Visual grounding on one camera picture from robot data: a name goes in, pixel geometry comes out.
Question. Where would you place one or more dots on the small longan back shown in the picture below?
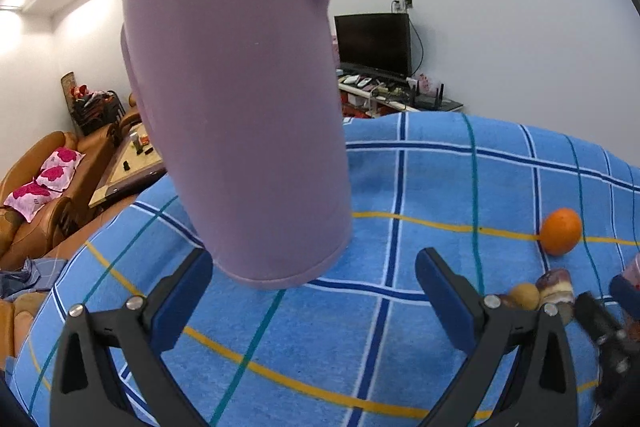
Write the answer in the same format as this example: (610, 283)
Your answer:
(525, 296)

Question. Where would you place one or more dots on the blue checkered tablecloth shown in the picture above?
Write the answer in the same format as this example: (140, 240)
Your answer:
(361, 345)

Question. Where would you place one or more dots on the pink floral cushion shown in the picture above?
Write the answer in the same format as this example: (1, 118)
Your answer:
(52, 180)

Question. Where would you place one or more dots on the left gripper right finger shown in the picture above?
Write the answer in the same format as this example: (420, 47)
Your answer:
(540, 389)

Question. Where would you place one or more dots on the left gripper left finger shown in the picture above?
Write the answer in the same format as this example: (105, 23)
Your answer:
(86, 388)

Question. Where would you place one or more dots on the black television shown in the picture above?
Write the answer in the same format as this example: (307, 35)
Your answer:
(378, 41)

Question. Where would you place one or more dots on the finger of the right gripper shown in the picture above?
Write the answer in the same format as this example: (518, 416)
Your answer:
(596, 321)
(627, 295)

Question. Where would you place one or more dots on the brown leather sofa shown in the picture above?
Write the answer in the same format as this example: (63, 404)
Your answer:
(61, 225)

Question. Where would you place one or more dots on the coffee table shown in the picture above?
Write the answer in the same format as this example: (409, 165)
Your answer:
(135, 165)

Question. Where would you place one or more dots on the white tv stand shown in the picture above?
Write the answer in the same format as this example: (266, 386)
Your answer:
(369, 97)

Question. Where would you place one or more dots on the wrinkled passion fruit back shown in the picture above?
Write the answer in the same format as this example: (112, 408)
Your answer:
(509, 301)

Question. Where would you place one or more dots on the pink metal tin box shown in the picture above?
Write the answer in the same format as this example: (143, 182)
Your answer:
(632, 272)

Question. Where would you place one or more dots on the orange tangerine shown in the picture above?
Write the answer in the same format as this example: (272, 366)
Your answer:
(560, 232)

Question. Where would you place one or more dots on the cut purple yam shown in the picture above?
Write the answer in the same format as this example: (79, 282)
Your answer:
(555, 288)

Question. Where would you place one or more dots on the pink electric kettle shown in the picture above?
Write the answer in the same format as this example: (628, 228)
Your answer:
(240, 99)

